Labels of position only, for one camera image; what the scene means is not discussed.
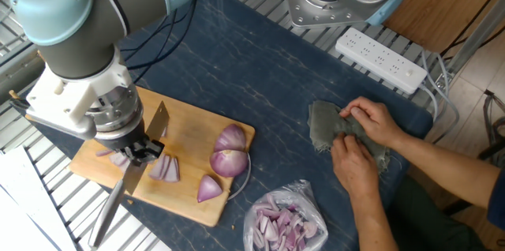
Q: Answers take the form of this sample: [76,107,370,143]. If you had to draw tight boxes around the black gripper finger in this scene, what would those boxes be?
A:
[124,146,150,168]
[140,138,166,162]

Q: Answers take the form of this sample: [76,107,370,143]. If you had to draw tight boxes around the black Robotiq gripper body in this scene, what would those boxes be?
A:
[96,122,152,154]

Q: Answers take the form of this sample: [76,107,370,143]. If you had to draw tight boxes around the steel cleaver knife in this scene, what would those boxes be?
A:
[87,100,170,250]

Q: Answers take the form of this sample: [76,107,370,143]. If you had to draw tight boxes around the clear plastic bag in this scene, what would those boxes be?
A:
[242,179,329,251]

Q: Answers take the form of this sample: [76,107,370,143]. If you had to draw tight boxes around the grey frayed cloth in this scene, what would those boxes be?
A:
[307,99,391,173]

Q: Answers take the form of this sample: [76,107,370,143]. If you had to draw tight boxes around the person's right forearm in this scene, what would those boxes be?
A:
[390,132,501,209]

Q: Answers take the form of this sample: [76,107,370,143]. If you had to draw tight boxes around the person's left forearm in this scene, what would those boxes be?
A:
[349,191,399,251]

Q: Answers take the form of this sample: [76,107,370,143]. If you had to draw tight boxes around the person's left hand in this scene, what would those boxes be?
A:
[330,132,382,201]

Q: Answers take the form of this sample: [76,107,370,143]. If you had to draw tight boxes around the person's right hand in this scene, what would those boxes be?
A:
[339,96,406,150]

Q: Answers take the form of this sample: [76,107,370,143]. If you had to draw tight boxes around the wooden cutting board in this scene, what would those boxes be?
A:
[69,87,256,227]

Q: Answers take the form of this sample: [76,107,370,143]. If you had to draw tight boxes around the small red onion wedge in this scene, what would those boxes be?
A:
[196,174,224,204]

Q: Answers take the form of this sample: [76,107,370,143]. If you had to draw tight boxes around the red onion half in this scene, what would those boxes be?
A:
[209,149,249,178]

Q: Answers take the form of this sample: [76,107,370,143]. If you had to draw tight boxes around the red onion quarter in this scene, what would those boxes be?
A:
[213,123,248,153]

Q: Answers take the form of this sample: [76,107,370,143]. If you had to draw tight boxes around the wooden peg rack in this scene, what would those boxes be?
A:
[8,49,45,122]

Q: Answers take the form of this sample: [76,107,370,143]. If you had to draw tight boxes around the white printed paper sheet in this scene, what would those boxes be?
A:
[0,146,78,251]

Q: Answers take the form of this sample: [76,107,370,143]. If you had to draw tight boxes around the dark blue marbled mat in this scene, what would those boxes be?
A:
[10,0,434,251]

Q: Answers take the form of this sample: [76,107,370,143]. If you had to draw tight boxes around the sliced red onion pile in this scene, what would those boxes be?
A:
[252,193,319,251]

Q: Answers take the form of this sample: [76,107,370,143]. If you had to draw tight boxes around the white power strip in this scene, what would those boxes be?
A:
[335,26,428,96]

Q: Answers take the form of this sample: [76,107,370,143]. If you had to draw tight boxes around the dark green trousers leg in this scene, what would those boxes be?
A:
[384,175,492,251]

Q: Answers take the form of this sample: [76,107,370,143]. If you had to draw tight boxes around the navy shirt sleeve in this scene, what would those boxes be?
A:
[487,170,505,230]

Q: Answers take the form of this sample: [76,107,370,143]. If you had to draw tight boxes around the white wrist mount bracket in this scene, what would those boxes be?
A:
[23,47,134,141]

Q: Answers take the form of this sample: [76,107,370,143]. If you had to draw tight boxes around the thin onion ring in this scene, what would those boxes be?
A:
[226,152,253,201]

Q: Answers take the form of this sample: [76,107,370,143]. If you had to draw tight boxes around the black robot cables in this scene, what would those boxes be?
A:
[120,0,217,84]

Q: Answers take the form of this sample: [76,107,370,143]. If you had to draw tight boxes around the grey power strip cable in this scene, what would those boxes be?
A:
[417,50,462,145]

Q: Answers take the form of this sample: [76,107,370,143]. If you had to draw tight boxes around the aluminium frame post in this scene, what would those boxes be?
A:
[443,1,505,77]

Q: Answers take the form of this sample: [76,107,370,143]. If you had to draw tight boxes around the black looped straps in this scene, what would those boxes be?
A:
[477,88,505,162]

